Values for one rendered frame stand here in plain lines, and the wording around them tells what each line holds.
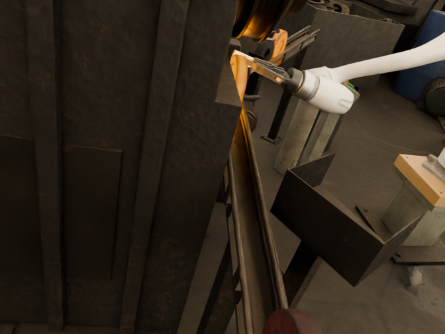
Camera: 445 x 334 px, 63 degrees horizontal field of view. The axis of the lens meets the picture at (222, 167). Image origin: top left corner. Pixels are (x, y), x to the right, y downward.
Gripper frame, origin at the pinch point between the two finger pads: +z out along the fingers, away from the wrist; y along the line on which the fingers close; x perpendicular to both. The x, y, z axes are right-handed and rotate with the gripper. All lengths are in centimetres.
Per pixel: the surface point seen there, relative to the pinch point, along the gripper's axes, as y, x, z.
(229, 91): -42.9, 3.5, 9.6
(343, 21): 203, 12, -113
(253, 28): -15.4, 12.1, 4.3
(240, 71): -14.4, 0.2, 2.2
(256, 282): -69, -21, -5
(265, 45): 42.3, -1.4, -16.5
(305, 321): -87, -6, -2
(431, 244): 13, -53, -138
